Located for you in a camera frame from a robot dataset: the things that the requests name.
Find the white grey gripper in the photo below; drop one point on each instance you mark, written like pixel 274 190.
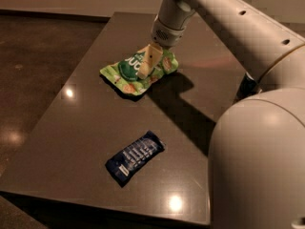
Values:
pixel 167 34

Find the green rice chip bag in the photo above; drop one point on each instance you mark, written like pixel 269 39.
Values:
pixel 123 74

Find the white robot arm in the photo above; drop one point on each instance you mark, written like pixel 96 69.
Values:
pixel 257 149

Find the blue silver energy drink can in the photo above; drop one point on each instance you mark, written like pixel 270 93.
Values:
pixel 247 87

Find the dark blue snack wrapper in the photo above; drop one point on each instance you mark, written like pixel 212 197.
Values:
pixel 127 162

